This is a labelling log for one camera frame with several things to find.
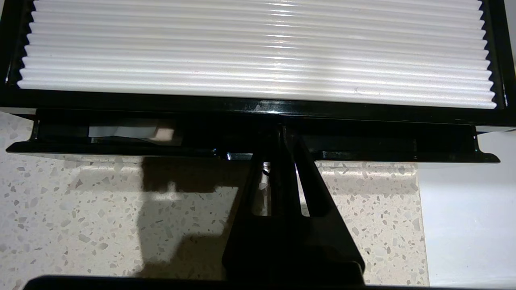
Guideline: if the white ribbed pad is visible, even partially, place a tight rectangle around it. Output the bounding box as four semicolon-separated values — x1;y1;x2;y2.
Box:
17;0;497;109

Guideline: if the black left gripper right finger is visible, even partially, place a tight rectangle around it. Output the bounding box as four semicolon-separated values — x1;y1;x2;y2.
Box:
281;121;366;283

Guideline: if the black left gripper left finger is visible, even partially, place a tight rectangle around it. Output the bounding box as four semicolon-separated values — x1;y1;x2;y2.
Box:
221;124;287;283

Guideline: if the black amenity box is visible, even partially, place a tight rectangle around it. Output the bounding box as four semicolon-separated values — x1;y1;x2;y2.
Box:
0;0;516;133

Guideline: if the white sachet with dot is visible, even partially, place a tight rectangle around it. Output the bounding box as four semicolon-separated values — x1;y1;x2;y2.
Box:
89;124;162;142

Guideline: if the white sink basin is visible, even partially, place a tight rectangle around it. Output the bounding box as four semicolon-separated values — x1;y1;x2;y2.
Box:
417;0;516;288

